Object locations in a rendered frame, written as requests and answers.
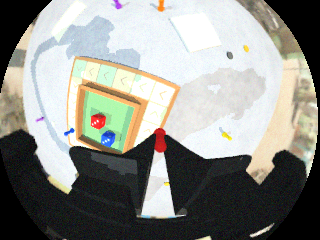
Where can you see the blue die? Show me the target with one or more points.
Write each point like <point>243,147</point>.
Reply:
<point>108,138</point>

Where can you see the red pawn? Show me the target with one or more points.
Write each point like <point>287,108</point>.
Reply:
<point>160,145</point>

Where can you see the cream flat rectangle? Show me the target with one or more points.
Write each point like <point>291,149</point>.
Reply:
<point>67,19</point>

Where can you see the red die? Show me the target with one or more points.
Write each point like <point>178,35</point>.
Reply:
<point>98,121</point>

